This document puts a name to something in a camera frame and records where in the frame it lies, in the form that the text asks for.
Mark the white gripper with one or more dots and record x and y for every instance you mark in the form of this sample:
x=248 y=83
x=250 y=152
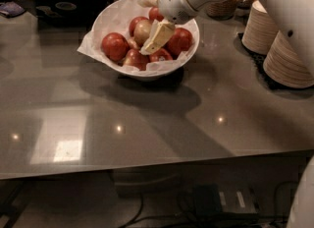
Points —
x=173 y=0

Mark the yellow-green apple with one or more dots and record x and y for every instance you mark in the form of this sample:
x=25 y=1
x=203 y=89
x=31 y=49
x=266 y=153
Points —
x=142 y=31

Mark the red apple back top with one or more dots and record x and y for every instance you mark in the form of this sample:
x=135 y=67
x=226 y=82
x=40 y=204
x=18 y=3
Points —
x=155 y=15

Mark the red apple back left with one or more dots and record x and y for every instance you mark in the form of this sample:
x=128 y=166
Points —
x=134 y=22

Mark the red apple far right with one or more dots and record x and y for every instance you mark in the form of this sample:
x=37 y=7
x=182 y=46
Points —
x=180 y=41

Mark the small pale red apple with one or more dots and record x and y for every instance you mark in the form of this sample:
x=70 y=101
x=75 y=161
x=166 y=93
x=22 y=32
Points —
x=133 y=44

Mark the red apple front right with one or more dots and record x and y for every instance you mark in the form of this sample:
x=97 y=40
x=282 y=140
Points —
x=160 y=55

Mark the white paper bowl liner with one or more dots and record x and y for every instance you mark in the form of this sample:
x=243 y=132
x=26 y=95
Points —
x=113 y=14

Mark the red apple front left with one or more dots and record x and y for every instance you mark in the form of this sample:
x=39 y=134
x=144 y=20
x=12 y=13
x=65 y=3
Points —
x=136 y=59

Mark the red apple far left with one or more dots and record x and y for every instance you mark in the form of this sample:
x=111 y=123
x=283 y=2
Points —
x=115 y=46

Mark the white bowl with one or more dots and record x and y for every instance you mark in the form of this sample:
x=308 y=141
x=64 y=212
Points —
x=147 y=74

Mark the glass jar with grains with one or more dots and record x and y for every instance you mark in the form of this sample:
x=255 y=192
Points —
x=222 y=10

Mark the black laptop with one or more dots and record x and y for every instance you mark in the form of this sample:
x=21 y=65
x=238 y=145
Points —
x=64 y=12

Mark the left stack of paper plates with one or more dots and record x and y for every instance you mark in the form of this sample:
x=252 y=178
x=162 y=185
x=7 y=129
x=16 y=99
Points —
x=260 y=31

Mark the stack of paper plates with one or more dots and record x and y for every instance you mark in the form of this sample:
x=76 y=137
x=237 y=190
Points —
x=260 y=31
x=284 y=67

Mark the black mat under plates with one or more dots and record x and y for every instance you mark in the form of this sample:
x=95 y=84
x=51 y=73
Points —
x=258 y=60

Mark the right stack of paper plates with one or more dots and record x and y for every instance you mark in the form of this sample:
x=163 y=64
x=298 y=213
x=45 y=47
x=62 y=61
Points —
x=284 y=67

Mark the dark blue pouch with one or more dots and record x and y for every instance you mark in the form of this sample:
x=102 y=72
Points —
x=11 y=10

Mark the black box under table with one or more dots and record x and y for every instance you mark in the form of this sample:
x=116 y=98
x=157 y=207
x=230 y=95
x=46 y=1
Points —
x=227 y=198

